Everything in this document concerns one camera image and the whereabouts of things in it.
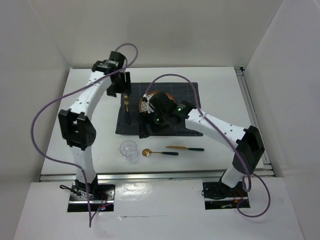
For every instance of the dark grey checked cloth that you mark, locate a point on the dark grey checked cloth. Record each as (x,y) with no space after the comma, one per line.
(180,91)

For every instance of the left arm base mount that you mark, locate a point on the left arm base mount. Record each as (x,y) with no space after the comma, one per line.
(102,201)

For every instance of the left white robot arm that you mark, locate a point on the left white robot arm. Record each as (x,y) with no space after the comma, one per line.
(75,122)

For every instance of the gold fork green handle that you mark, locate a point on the gold fork green handle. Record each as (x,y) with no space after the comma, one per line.
(126,103)

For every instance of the gold knife green handle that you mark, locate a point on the gold knife green handle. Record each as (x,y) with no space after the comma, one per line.
(186,148)

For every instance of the gold spoon green handle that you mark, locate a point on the gold spoon green handle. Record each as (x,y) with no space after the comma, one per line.
(147,152)

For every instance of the clear drinking glass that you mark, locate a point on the clear drinking glass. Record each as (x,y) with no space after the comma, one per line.
(129,150)

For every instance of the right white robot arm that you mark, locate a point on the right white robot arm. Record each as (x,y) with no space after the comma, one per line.
(246,143)

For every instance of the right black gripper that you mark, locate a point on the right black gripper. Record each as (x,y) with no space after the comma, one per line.
(145,118)

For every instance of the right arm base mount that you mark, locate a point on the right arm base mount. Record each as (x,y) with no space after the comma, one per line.
(220,197)

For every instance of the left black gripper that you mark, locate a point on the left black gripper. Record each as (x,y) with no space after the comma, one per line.
(124,88)

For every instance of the floral patterned plate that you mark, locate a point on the floral patterned plate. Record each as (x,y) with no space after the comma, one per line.
(156,102)

